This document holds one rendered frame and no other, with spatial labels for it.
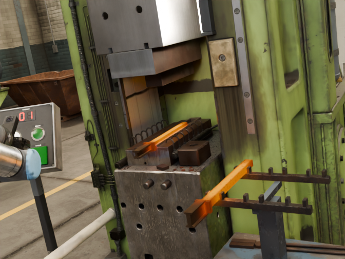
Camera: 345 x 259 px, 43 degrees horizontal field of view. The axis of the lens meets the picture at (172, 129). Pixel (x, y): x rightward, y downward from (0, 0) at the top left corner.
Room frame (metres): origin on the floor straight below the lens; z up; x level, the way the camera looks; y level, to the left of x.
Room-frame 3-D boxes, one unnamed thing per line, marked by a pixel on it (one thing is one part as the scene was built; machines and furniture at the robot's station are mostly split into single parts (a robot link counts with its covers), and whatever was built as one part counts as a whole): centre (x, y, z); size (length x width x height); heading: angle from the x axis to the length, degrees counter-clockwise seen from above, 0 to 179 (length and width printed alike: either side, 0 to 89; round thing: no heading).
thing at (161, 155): (1.84, 0.01, 0.96); 0.42 x 0.20 x 0.09; 150
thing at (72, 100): (8.60, 2.16, 0.42); 1.89 x 1.20 x 0.85; 53
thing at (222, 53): (1.61, -0.22, 1.27); 0.09 x 0.02 x 0.17; 60
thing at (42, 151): (1.73, 0.55, 1.01); 0.07 x 0.05 x 0.07; 85
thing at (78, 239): (1.75, 0.46, 0.62); 0.44 x 0.05 x 0.05; 150
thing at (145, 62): (1.84, 0.01, 1.32); 0.42 x 0.20 x 0.10; 150
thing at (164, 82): (1.86, -0.03, 1.24); 0.30 x 0.07 x 0.06; 150
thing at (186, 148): (1.62, -0.07, 0.95); 0.12 x 0.08 x 0.06; 150
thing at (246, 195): (1.22, -0.25, 0.94); 0.23 x 0.06 x 0.02; 146
